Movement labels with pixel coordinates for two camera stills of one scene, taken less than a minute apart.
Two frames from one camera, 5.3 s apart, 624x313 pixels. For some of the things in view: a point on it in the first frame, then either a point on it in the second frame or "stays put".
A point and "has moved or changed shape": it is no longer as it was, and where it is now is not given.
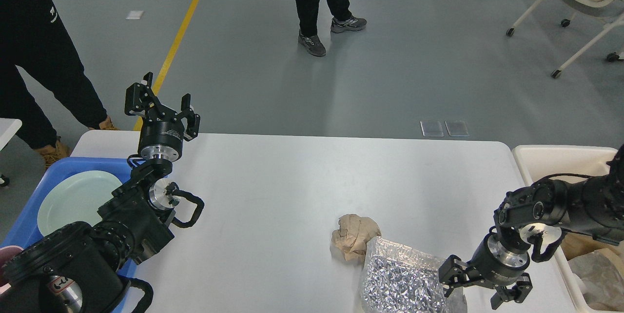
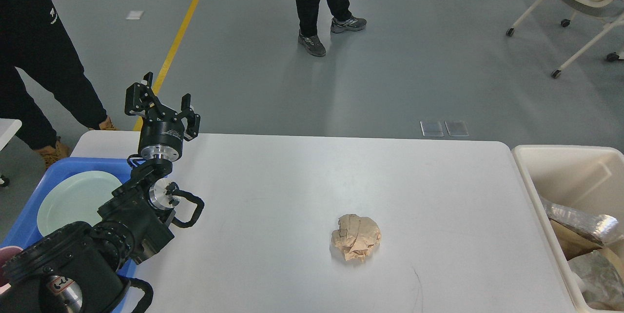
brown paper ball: [349, 242] stays put
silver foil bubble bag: [398, 280] has moved or changed shape
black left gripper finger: [136, 96] stays put
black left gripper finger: [187, 114] stays put
